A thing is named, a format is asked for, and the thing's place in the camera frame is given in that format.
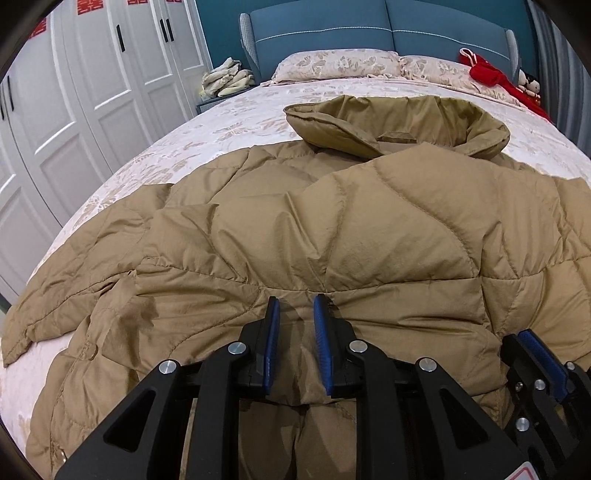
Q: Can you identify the tan quilted down coat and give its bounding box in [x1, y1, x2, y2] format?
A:
[2, 96, 590, 479]

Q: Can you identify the grey striped curtain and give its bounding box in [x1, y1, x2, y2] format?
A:
[527, 1, 591, 156]

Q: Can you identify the small doll figure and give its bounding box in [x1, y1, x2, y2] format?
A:
[517, 69, 541, 101]

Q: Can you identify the red cloth bag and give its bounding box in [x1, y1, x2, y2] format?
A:
[459, 47, 551, 121]

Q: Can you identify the right floral pillow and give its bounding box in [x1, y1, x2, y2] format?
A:
[400, 55, 521, 106]

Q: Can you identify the floral pillow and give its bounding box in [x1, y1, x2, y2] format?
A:
[400, 55, 521, 106]
[263, 49, 401, 86]

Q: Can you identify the blue nightstand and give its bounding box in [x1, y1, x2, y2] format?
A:
[195, 87, 252, 115]

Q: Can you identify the white wardrobe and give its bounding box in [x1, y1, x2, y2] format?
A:
[1, 0, 211, 302]

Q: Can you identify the left floral pillow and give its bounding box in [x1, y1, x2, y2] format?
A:
[263, 49, 401, 86]

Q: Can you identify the blue upholstered headboard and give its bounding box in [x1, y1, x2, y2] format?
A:
[239, 1, 521, 81]

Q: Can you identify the cream plush toy pile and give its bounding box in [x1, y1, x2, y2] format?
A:
[198, 57, 256, 100]

